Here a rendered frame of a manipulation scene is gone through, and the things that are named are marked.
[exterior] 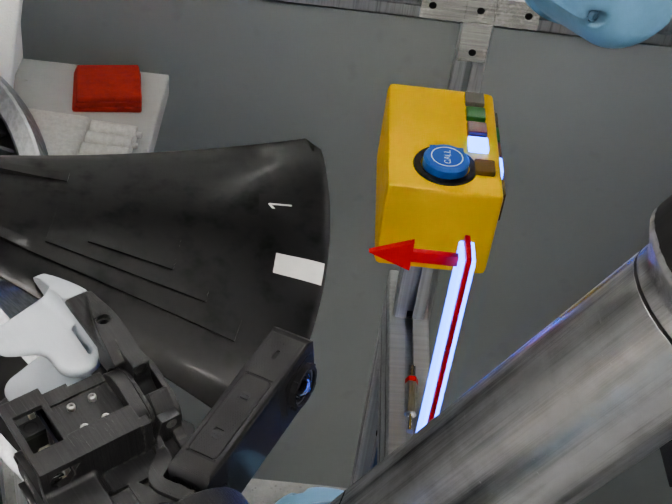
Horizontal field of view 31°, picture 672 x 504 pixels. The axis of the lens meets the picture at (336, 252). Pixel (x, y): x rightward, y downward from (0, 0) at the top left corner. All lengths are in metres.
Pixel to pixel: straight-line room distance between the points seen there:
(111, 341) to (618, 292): 0.27
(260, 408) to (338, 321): 1.17
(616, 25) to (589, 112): 1.02
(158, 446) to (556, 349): 0.21
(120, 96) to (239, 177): 0.63
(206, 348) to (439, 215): 0.36
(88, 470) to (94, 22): 0.98
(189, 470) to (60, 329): 0.12
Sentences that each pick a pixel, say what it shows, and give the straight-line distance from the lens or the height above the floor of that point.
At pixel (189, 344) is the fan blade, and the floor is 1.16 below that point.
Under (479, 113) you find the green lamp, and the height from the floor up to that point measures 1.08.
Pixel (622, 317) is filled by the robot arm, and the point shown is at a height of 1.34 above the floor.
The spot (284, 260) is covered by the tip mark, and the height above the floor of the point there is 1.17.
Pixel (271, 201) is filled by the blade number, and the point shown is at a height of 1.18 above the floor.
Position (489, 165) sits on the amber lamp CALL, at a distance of 1.05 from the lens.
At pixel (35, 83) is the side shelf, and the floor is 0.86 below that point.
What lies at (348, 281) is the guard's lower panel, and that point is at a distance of 1.75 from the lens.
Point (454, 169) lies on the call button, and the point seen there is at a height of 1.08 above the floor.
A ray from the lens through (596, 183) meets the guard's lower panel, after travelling 1.65.
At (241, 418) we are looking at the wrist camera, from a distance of 0.64.
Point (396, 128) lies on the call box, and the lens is 1.09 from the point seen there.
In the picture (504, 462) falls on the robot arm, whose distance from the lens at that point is 0.58.
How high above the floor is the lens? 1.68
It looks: 41 degrees down
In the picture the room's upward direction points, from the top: 8 degrees clockwise
